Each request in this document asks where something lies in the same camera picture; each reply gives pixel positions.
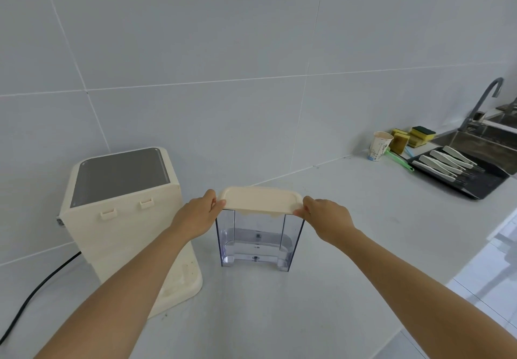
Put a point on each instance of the stainless steel sink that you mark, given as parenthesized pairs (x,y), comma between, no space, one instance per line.
(480,140)

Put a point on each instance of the cream water dispenser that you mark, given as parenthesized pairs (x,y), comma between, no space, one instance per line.
(121,217)

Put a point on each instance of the person's left thumb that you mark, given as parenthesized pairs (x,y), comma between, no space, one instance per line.
(219,206)

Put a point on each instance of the person's left forearm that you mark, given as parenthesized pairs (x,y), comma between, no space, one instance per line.
(121,298)

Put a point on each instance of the black tray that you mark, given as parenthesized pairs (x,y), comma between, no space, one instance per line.
(484,181)

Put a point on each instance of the clear plastic water tank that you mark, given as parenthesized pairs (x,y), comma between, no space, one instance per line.
(258,245)

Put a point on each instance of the person's right hand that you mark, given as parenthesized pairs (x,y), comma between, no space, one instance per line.
(331,221)

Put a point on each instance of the person's right forearm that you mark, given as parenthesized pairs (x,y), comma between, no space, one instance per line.
(412,298)

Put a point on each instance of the printed paper cup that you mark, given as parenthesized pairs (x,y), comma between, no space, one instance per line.
(379,147)

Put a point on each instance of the person's right thumb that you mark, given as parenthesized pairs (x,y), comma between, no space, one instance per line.
(302,211)

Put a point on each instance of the worn brownish sponge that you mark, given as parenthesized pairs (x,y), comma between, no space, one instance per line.
(399,141)

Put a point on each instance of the cream water tank lid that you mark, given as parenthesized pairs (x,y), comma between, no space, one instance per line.
(260,199)

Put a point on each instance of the grey kitchen faucet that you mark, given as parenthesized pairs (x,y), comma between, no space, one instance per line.
(482,98)

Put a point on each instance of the green-topped yellow sponge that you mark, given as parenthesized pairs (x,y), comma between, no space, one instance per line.
(423,132)

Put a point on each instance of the person's left hand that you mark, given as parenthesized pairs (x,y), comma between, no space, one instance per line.
(194,217)

